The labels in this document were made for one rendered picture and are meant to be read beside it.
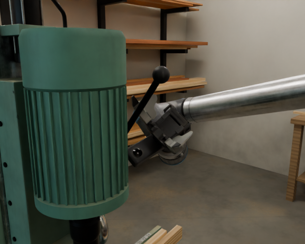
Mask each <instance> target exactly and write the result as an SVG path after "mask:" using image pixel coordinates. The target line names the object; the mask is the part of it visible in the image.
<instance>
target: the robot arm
mask: <svg viewBox="0 0 305 244"><path fill-rule="evenodd" d="M131 101H132V106H133V108H134V111H135V110H136V108H137V106H138V105H139V103H140V101H141V100H140V101H138V100H137V99H136V98H135V97H134V96H132V97H131ZM156 101H157V96H156V95H155V94H153V95H152V96H151V98H150V100H149V101H148V103H147V104H146V106H145V108H144V109H143V111H142V112H141V114H140V115H139V117H138V119H137V120H136V123H137V124H138V126H139V127H140V129H141V130H142V132H143V133H144V135H145V136H146V138H144V139H143V140H141V141H139V142H138V143H136V144H135V145H133V146H131V147H130V148H128V160H129V162H130V163H131V164H132V165H133V166H134V167H135V168H136V167H138V166H139V165H141V164H142V163H144V162H145V161H147V160H148V159H150V158H151V157H153V156H154V155H156V154H158V155H159V157H160V159H161V161H162V162H164V163H165V164H167V165H171V166H175V165H178V164H180V163H182V162H183V161H184V160H185V158H186V156H187V153H188V148H187V145H186V142H187V140H188V139H189V138H190V137H191V136H192V134H193V132H192V131H190V130H191V124H194V123H197V122H206V121H214V120H221V119H229V118H237V117H244V116H251V115H259V114H266V113H274V112H281V111H289V110H297V109H304V108H305V74H304V75H299V76H293V77H288V78H284V79H279V80H274V81H269V82H264V83H260V84H255V85H251V86H246V87H241V88H236V89H232V90H227V91H221V92H216V93H211V94H207V95H202V96H197V97H188V98H182V99H178V100H175V101H170V102H164V103H159V104H157V103H156ZM133 113H134V112H133Z"/></svg>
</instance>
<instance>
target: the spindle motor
mask: <svg viewBox="0 0 305 244"><path fill-rule="evenodd" d="M18 43H19V53H20V63H21V73H22V82H23V86H24V88H23V90H24V100H25V110H26V119H27V129H28V138H29V148H30V161H31V171H32V181H33V190H34V201H35V207H36V208H37V210H38V211H39V212H41V213H42V214H44V215H46V216H49V217H52V218H56V219H63V220H80V219H88V218H93V217H97V216H101V215H104V214H107V213H109V212H111V211H113V210H115V209H117V208H119V207H120V206H122V205H123V204H124V203H125V202H126V200H127V199H128V196H129V181H128V134H127V86H126V83H127V80H126V38H125V36H124V34H123V32H122V31H120V30H110V29H96V28H29V29H22V30H21V32H20V34H19V37H18Z"/></svg>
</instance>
